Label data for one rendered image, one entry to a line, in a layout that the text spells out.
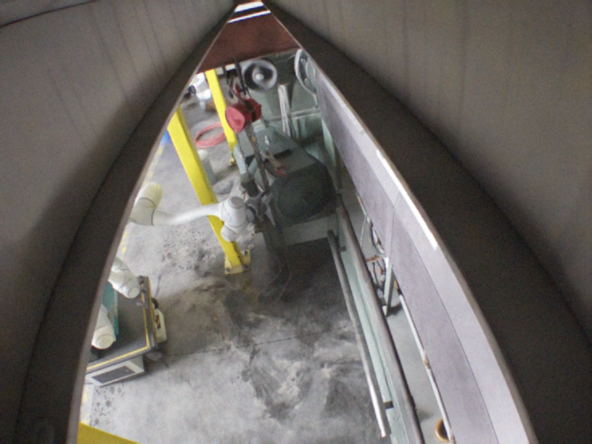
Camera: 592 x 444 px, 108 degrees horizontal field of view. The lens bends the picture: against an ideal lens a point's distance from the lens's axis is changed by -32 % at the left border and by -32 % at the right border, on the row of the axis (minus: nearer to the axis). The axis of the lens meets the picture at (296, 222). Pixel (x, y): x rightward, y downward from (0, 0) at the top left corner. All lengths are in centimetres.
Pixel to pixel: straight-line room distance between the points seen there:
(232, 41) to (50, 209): 140
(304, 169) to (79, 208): 184
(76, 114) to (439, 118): 32
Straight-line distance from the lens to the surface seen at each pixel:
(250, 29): 157
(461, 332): 74
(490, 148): 20
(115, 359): 233
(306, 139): 291
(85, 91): 35
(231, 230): 167
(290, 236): 262
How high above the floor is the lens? 198
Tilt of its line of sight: 43 degrees down
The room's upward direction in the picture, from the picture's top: 13 degrees counter-clockwise
